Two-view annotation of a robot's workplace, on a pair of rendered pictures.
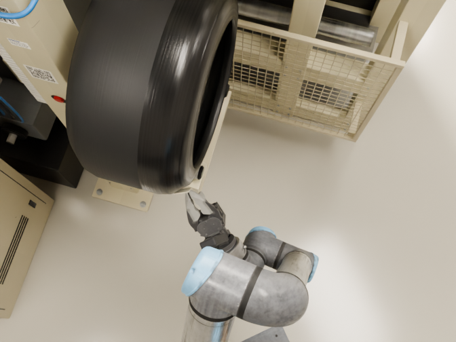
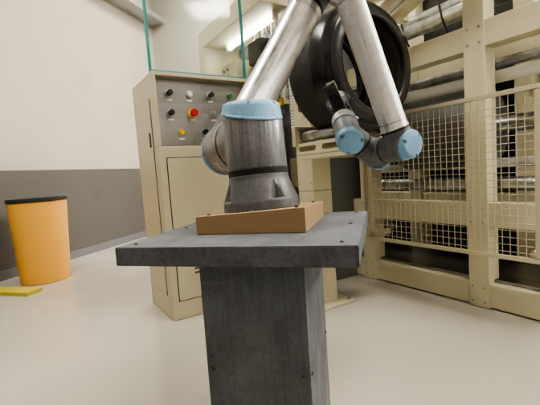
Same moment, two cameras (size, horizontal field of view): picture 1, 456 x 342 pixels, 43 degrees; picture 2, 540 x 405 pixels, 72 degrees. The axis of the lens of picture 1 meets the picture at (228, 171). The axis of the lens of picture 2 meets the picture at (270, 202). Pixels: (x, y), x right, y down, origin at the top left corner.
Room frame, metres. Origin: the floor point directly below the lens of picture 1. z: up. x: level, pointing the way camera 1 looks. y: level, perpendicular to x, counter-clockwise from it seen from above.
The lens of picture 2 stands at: (-0.98, -0.67, 0.74)
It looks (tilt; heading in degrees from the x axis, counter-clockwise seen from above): 5 degrees down; 41
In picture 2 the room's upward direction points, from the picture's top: 4 degrees counter-clockwise
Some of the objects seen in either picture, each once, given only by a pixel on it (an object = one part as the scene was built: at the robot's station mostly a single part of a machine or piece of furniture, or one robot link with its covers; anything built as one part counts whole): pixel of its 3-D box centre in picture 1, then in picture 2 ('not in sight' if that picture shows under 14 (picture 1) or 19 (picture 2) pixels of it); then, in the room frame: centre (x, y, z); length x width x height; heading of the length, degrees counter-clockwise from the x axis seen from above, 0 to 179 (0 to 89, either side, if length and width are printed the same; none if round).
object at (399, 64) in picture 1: (256, 77); (434, 177); (0.91, -0.11, 0.65); 0.90 x 0.02 x 0.70; 73
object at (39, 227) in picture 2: not in sight; (41, 239); (0.06, 2.65, 0.33); 0.43 x 0.42 x 0.66; 24
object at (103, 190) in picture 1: (128, 176); (321, 298); (0.72, 0.46, 0.01); 0.27 x 0.27 x 0.02; 73
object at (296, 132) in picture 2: not in sight; (324, 137); (0.71, 0.38, 0.90); 0.40 x 0.03 x 0.10; 163
